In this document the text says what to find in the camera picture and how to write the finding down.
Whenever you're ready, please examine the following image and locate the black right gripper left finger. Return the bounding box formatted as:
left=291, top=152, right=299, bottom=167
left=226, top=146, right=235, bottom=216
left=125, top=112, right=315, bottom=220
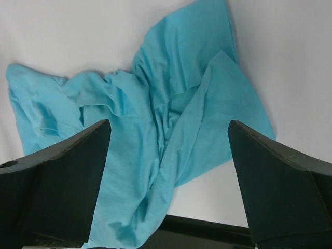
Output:
left=1, top=120, right=111, bottom=243

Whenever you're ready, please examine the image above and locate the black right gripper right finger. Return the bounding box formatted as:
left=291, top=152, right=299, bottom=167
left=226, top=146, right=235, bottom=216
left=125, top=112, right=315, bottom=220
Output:
left=228, top=120, right=331, bottom=243

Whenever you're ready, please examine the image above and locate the light blue t shirt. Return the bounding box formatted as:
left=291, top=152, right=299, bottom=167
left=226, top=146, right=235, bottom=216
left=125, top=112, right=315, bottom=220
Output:
left=6, top=1, right=275, bottom=248

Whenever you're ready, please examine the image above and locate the black mounting base plate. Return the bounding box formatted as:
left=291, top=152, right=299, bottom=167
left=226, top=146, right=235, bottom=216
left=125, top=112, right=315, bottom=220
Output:
left=15, top=212, right=331, bottom=248

